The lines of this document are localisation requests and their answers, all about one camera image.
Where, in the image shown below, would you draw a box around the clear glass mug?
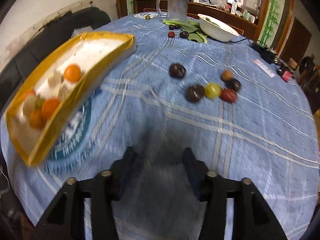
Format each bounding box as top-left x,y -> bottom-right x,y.
156,0 -> 189,23

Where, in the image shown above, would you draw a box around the black sofa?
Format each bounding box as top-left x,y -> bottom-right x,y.
0,7 -> 112,110

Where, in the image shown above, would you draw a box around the blue checked tablecloth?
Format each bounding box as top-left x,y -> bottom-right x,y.
0,14 -> 320,240

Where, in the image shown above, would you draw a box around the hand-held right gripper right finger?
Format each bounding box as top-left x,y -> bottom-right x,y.
182,147 -> 288,240

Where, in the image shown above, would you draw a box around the green leafy vegetables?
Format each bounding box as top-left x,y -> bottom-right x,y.
162,19 -> 209,44

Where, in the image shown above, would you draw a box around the white label card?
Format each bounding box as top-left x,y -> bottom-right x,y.
253,59 -> 275,78

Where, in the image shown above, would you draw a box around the black power adapter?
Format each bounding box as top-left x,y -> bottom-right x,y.
251,42 -> 278,64

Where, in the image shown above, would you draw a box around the dark purple plum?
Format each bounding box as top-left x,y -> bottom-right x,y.
226,78 -> 242,92
185,85 -> 206,103
169,63 -> 187,79

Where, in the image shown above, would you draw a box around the yellow-rimmed white box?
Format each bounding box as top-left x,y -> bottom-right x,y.
5,31 -> 137,167

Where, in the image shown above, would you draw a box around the white bowl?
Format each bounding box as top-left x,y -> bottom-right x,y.
197,14 -> 240,42

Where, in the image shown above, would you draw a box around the brown longan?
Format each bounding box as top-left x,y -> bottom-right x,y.
221,70 -> 234,82

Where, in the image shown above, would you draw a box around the large peeled sugarcane piece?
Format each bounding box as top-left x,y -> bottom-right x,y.
22,96 -> 38,117

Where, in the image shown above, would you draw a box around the red and black box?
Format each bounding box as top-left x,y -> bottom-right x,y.
277,65 -> 293,82

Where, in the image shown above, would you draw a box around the thin peeled sugarcane slice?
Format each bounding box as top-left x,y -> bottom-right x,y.
57,84 -> 73,100

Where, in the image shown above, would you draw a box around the orange tangerine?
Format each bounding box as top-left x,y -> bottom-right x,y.
42,98 -> 61,120
29,109 -> 47,130
64,64 -> 82,83

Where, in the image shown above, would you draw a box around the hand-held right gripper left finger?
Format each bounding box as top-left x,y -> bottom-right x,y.
30,146 -> 137,240

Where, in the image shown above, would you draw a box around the green vegetable scraps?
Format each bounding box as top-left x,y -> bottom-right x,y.
204,17 -> 220,27

